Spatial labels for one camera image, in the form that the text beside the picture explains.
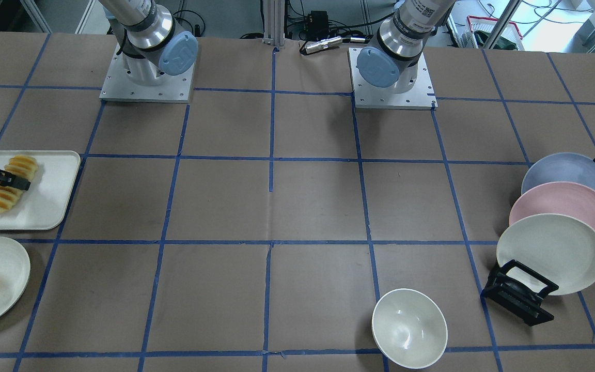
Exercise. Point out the spiral yellow bread roll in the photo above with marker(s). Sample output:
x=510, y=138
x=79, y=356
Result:
x=21, y=166

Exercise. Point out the blue plate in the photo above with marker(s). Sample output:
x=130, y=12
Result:
x=562, y=166

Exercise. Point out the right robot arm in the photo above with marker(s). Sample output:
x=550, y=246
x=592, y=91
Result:
x=154, y=62

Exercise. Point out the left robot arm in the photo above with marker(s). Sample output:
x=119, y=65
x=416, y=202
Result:
x=468, y=105

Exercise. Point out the pink plate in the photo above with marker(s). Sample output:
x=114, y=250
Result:
x=560, y=197

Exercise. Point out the cream plate in rack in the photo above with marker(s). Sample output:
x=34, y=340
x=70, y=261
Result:
x=558, y=247

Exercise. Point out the black plate rack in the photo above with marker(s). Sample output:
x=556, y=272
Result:
x=515, y=296

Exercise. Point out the white rectangular tray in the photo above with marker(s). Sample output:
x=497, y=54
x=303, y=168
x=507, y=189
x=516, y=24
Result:
x=44, y=205

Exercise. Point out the white bowl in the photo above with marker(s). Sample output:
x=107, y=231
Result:
x=409, y=328

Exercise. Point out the silver cylindrical connector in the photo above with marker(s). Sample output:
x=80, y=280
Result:
x=310, y=48

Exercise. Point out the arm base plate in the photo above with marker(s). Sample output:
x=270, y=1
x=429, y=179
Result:
x=132, y=80
x=413, y=90

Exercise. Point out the aluminium frame post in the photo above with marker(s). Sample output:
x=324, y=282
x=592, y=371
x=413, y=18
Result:
x=274, y=22

